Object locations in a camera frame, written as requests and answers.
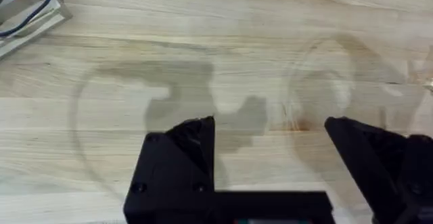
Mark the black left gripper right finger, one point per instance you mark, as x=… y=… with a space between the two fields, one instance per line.
x=385 y=170

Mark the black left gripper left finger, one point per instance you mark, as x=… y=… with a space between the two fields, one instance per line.
x=176 y=170

